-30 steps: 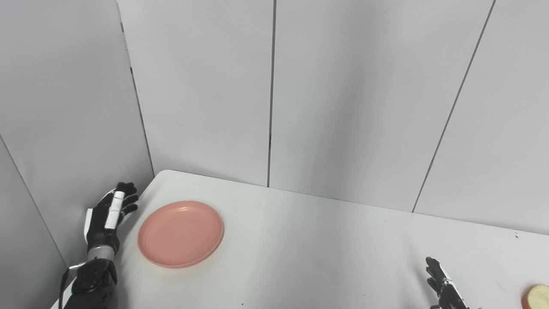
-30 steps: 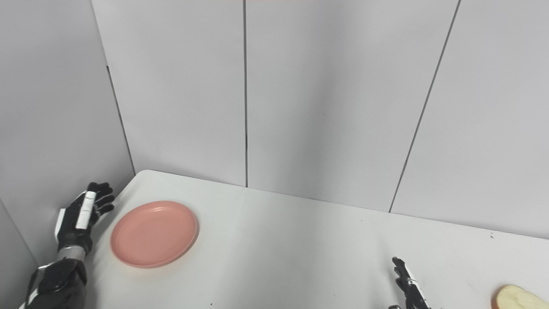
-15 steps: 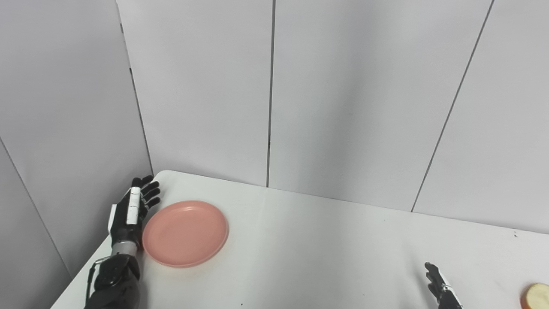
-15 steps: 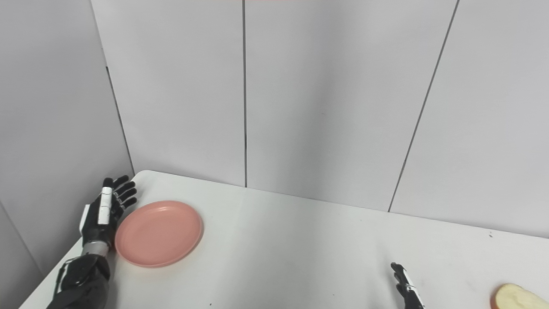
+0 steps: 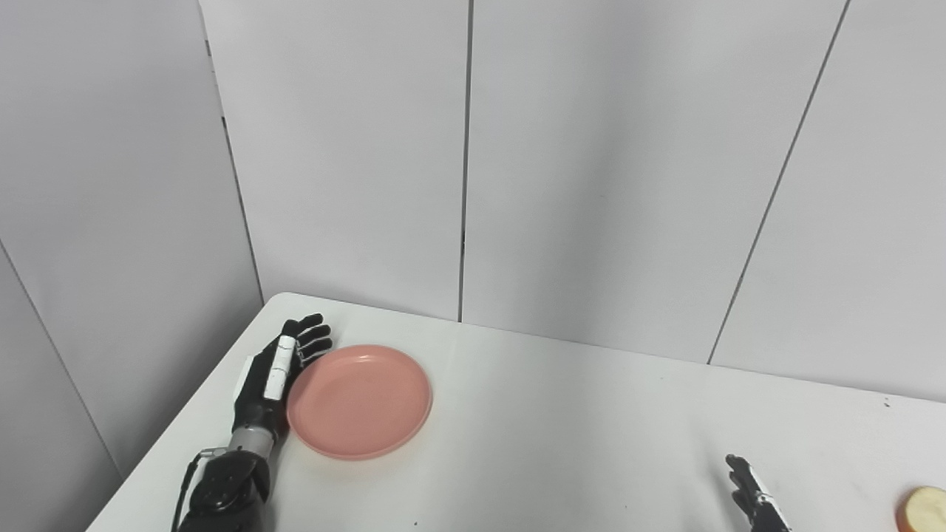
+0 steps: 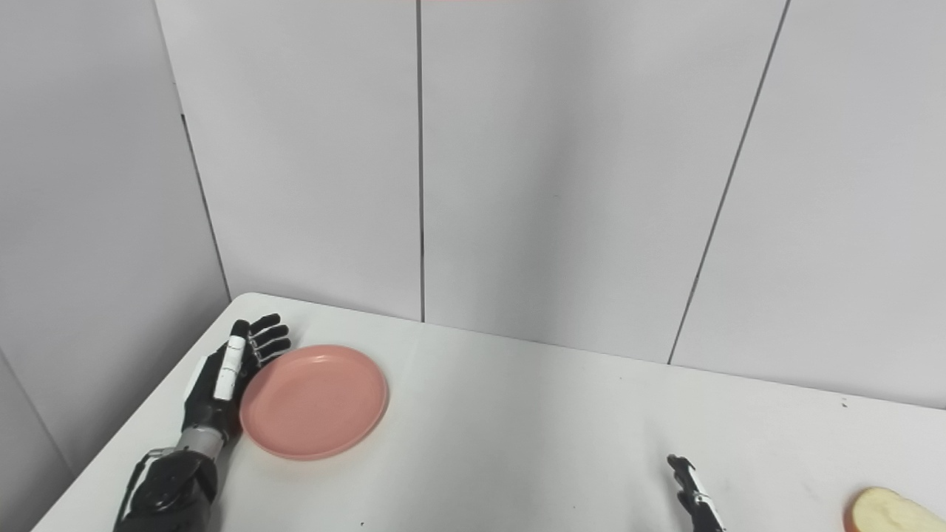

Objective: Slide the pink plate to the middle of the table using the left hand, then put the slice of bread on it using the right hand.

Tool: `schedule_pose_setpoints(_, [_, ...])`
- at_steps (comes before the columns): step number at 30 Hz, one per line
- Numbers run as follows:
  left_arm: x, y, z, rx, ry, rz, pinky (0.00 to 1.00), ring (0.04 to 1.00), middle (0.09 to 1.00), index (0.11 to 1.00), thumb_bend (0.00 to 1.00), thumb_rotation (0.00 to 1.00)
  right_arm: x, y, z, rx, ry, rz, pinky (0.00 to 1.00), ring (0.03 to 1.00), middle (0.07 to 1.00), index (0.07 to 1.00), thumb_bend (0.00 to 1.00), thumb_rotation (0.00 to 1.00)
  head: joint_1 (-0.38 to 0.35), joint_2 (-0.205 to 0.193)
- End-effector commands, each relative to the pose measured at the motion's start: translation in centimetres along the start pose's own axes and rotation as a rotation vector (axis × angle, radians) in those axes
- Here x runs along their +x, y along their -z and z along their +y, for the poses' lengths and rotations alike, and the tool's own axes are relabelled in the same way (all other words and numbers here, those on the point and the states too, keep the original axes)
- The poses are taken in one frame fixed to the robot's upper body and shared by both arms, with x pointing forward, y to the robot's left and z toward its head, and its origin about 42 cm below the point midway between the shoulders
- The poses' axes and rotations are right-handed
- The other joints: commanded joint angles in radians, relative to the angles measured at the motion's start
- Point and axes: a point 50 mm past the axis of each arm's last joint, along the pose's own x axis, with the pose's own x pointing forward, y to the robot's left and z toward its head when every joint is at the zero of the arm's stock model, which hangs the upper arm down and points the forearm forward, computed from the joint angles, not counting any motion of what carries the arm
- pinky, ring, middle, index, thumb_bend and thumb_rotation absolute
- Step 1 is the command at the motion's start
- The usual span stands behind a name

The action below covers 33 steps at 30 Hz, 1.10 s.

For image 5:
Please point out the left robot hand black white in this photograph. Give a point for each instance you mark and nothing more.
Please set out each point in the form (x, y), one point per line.
(270, 384)

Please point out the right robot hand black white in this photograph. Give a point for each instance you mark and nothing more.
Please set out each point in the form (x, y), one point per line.
(754, 495)

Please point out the pink round plate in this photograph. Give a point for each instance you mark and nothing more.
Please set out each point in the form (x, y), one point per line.
(359, 402)

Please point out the slice of white bread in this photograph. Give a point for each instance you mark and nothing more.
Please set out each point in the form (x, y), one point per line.
(922, 510)

